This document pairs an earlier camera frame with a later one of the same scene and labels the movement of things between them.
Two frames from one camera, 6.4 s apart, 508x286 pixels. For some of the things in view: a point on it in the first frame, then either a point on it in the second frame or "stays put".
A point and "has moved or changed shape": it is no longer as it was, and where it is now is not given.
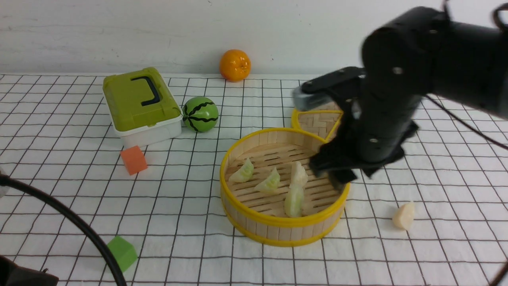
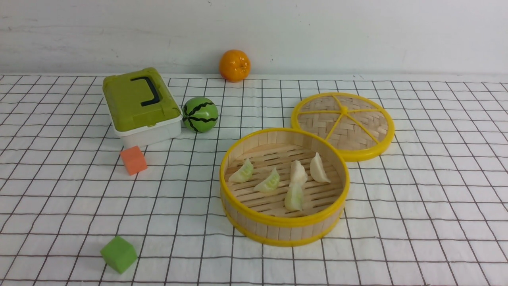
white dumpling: (299, 176) stays put
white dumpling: (403, 215) has moved or changed shape
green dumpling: (270, 184) stays put
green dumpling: (244, 173) stays put
